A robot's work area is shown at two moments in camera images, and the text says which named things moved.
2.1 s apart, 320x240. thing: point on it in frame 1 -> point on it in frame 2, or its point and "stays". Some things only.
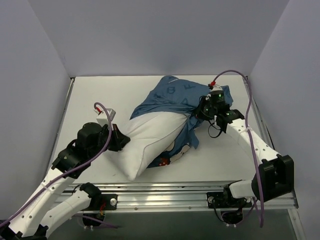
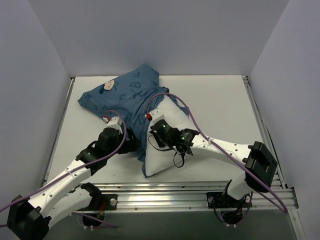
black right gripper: [202, 111] -> [155, 136]
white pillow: [150, 135] -> [173, 114]
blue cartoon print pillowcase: [173, 95] -> [131, 96]
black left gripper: [119, 139] -> [132, 139]
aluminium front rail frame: [183, 198] stays
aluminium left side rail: [71, 81] stays
